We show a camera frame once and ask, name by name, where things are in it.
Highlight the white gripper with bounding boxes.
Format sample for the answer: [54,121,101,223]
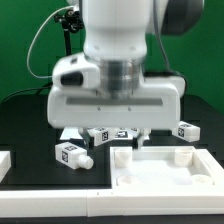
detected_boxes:
[47,78,185,149]

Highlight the white square tabletop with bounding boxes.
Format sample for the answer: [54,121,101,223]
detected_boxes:
[110,146,224,190]

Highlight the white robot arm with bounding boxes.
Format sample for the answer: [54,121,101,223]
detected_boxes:
[47,0,204,144]

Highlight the white sheet with tags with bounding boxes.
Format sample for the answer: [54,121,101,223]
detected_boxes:
[59,126,141,141]

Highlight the white left barrier block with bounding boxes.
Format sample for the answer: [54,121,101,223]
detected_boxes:
[0,151,11,182]

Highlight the white front barrier wall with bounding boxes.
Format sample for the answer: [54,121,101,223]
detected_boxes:
[0,189,224,218]

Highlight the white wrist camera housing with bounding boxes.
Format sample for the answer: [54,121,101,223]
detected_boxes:
[52,53,100,89]

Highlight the black cables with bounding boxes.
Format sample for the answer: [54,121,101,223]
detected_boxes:
[0,82,54,104]

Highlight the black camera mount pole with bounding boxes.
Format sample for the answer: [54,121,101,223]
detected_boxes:
[54,9,84,56]

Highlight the grey cable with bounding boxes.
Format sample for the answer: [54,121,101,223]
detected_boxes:
[26,4,76,80]

